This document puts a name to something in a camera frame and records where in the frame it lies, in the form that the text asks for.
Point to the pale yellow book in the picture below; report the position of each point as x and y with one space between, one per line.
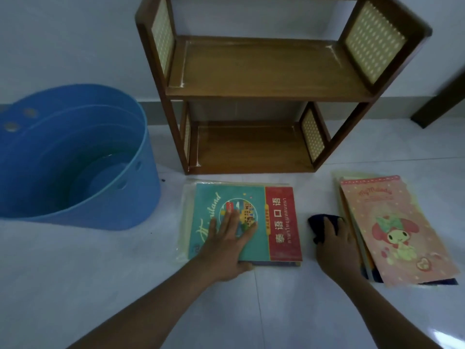
350 210

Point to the person's right hand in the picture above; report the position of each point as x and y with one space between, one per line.
338 254

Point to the dark blue book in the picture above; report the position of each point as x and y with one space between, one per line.
441 282

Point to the person's left forearm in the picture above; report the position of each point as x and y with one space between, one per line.
145 312

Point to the person's right fingers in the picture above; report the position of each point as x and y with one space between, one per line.
336 230

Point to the person's left thumb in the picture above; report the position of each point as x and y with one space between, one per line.
247 267

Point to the person's left little finger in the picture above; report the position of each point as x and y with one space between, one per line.
212 230

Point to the blue plastic tub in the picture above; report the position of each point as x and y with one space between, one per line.
72 159

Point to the brown wooden two-tier shelf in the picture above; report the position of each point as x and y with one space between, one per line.
261 69

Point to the person's left middle finger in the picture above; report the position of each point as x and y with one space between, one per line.
234 223

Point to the person's right forearm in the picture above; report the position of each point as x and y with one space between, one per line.
388 316

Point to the pink cartoon book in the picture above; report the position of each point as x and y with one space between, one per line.
399 228

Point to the dark blue cloth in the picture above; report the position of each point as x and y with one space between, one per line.
316 223

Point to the person's left hand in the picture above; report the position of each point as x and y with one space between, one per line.
225 250

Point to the dark wooden furniture leg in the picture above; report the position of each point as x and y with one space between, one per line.
441 99

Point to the teal and red book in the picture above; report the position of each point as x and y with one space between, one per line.
283 221

